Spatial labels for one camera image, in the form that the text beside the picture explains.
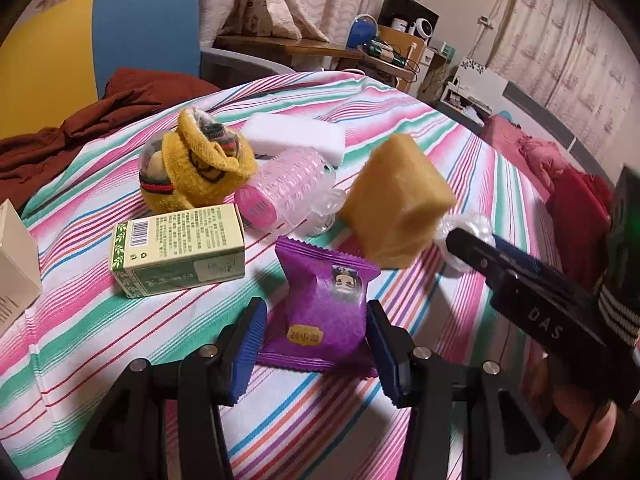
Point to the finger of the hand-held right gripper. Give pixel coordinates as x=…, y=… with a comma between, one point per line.
x=470, y=252
x=520, y=256

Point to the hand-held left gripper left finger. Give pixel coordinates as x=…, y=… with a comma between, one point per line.
x=247, y=350

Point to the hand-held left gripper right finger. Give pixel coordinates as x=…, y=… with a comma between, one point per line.
x=390, y=360

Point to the clear plastic wrap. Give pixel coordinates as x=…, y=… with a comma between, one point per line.
x=467, y=221

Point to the purple snack packet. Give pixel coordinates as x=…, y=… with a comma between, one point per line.
x=320, y=310

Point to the tan sponge block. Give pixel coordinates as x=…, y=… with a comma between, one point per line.
x=395, y=200

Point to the small green cardboard box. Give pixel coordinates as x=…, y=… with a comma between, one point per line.
x=185, y=240

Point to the pink hair roller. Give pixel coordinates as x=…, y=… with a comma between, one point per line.
x=280, y=185

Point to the yellow sock bundle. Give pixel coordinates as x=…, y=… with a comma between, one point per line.
x=200, y=170

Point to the white sponge block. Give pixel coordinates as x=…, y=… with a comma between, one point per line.
x=300, y=132

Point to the person's right hand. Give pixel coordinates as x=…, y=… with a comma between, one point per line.
x=595, y=430

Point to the bright red blanket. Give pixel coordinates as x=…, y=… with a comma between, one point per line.
x=580, y=220

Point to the pink bedding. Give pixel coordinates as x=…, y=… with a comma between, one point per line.
x=520, y=150

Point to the pink green striped tablecloth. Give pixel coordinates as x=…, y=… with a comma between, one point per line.
x=125, y=350

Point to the dark grey bed headboard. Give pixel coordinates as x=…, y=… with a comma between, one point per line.
x=550, y=115

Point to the white cabinet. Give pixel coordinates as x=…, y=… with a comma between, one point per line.
x=480, y=85

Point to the brown cardboard box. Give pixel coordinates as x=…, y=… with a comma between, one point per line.
x=432, y=77

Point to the light wooden box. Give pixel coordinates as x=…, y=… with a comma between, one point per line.
x=405, y=45

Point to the white round fan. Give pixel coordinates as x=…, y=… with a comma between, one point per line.
x=424, y=27

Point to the blue round appliance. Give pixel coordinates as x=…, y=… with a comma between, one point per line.
x=366, y=32

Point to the cream cardboard box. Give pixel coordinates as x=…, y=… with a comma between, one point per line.
x=15, y=270

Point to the black shelf box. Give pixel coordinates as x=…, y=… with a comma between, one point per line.
x=400, y=7

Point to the wooden side desk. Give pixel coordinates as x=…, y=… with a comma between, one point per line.
x=300, y=50

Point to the dark red cloth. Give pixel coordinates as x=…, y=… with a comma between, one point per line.
x=100, y=115

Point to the beige printed bag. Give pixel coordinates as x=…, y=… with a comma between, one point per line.
x=257, y=12

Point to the grey yellow blue chair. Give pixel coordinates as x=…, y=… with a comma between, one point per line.
x=145, y=25

